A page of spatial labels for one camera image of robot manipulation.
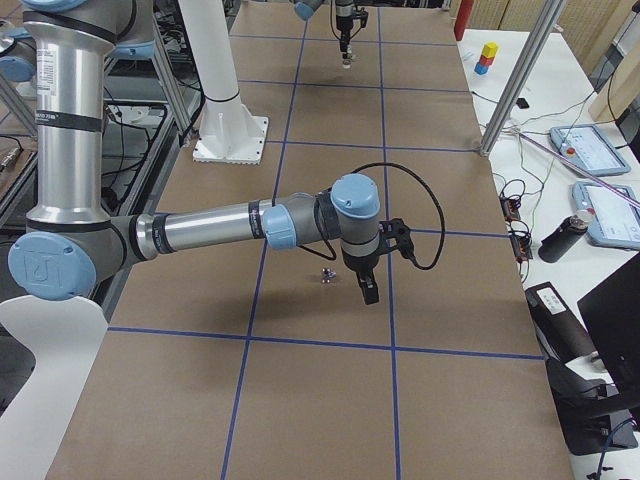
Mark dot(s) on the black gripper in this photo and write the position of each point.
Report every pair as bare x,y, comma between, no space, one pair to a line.
343,24
361,263

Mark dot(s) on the chrome metal valve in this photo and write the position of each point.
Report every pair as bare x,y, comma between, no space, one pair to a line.
327,275

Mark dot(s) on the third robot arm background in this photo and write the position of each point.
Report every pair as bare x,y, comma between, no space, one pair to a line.
18,53

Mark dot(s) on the red fire extinguisher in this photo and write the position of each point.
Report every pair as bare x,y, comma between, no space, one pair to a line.
462,18

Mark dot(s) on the blue cube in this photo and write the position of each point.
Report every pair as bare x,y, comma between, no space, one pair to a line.
481,69

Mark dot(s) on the red cube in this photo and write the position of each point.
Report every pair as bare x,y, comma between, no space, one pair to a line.
486,61

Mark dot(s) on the yellow cube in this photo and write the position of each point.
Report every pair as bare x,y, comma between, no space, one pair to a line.
490,50

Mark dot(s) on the small circuit board lower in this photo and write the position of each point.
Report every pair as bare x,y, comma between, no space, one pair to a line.
521,245

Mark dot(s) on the small circuit board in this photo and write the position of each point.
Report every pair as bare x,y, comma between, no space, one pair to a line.
510,209
521,245

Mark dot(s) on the small circuit board upper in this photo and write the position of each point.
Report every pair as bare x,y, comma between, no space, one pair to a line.
510,209

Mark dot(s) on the black cylinder bottle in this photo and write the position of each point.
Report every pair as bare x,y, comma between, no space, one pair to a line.
564,237

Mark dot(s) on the black box with label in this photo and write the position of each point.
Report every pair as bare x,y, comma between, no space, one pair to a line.
564,334

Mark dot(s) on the black monitor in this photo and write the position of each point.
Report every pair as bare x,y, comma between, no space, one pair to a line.
610,312

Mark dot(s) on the lower teach pendant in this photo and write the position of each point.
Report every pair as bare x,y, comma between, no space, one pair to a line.
616,223

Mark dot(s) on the teach pendant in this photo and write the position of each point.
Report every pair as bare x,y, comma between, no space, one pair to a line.
616,223
587,147

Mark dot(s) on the upper teach pendant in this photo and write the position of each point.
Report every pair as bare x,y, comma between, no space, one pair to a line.
587,147

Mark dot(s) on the black monitor stand base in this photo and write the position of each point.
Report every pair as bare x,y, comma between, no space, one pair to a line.
588,410

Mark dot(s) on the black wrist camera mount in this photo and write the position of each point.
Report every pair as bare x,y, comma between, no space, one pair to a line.
395,235

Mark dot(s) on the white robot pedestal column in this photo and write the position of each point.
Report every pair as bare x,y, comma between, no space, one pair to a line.
228,132

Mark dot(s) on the aluminium frame post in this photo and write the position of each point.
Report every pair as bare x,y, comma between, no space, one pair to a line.
530,52

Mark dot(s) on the aluminium frame rack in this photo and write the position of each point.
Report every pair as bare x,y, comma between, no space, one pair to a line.
148,115

